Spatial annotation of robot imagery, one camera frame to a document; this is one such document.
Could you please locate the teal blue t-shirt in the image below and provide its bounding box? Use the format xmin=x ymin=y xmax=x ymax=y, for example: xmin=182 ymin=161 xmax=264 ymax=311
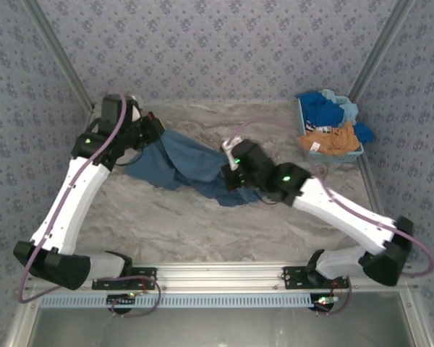
xmin=124 ymin=129 xmax=263 ymax=208

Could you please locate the white blue striped garment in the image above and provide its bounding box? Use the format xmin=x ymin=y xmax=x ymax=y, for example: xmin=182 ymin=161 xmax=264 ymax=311
xmin=305 ymin=121 xmax=334 ymax=135

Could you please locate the light blue plastic basket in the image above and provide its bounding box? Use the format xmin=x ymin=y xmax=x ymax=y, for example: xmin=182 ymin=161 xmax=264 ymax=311
xmin=295 ymin=94 xmax=366 ymax=167

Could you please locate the orange t-shirt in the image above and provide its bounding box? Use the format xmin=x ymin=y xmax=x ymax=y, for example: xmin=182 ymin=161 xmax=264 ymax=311
xmin=297 ymin=121 xmax=361 ymax=157

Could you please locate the royal blue t-shirt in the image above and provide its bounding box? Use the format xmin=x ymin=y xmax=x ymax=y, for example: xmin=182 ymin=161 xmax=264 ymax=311
xmin=297 ymin=90 xmax=375 ymax=144

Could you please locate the light blue t-shirt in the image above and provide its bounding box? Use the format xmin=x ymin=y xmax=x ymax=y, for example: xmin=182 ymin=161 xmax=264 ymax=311
xmin=320 ymin=88 xmax=359 ymax=127

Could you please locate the grey metal shelf panel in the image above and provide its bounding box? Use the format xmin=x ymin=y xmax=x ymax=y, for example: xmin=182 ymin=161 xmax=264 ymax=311
xmin=28 ymin=307 xmax=417 ymax=347

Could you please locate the small black controller board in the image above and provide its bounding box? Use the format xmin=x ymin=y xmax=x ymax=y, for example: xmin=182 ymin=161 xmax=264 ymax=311
xmin=106 ymin=293 xmax=137 ymax=314
xmin=310 ymin=293 xmax=340 ymax=314

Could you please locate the thin black right gripper cable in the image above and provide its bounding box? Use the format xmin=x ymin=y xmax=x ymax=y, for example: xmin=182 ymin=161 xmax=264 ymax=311
xmin=258 ymin=193 xmax=289 ymax=205

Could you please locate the aluminium corner post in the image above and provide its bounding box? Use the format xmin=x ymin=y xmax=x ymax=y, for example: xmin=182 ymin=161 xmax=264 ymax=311
xmin=346 ymin=0 xmax=419 ymax=104
xmin=21 ymin=0 xmax=97 ymax=113

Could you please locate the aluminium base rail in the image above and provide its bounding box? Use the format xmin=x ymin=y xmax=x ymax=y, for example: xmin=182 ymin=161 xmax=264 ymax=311
xmin=23 ymin=260 xmax=420 ymax=292

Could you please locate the light blue slotted cable duct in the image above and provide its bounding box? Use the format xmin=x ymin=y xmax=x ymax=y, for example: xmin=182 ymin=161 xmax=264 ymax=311
xmin=39 ymin=291 xmax=315 ymax=310

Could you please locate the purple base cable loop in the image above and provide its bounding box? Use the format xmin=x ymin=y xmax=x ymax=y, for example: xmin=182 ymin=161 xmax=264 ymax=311
xmin=97 ymin=275 xmax=163 ymax=320
xmin=315 ymin=276 xmax=354 ymax=317

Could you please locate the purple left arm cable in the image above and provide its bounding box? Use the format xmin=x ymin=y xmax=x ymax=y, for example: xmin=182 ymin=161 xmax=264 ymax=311
xmin=17 ymin=93 xmax=128 ymax=304

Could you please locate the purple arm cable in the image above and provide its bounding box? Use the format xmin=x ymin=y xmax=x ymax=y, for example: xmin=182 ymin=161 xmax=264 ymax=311
xmin=228 ymin=118 xmax=434 ymax=280
xmin=17 ymin=93 xmax=128 ymax=304

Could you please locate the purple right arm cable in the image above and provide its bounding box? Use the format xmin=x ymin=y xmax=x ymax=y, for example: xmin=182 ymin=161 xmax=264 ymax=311
xmin=228 ymin=118 xmax=434 ymax=280

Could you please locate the aluminium lower frame rail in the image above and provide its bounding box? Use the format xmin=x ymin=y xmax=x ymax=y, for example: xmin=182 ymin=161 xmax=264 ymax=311
xmin=399 ymin=288 xmax=434 ymax=347
xmin=4 ymin=288 xmax=41 ymax=347

